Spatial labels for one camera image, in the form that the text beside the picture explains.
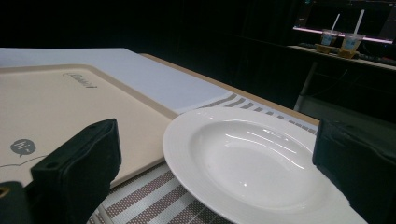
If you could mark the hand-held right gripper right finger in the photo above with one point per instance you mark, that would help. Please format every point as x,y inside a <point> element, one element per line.
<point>358,168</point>

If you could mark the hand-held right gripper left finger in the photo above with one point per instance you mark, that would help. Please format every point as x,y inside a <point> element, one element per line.
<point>77,168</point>

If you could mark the beige cutting board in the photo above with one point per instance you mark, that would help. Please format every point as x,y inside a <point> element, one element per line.
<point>62,102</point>

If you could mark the striped placemat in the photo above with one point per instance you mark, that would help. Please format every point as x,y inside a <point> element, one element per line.
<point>155,199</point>

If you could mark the background desk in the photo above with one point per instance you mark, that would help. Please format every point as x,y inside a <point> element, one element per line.
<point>342,68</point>

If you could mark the white deep plate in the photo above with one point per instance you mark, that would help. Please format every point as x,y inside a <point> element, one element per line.
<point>249,161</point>

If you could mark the plastic cup with straw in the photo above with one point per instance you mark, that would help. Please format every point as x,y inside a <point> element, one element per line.
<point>350,43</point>
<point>328,39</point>

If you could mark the monitor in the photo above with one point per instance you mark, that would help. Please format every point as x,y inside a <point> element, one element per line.
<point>342,18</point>

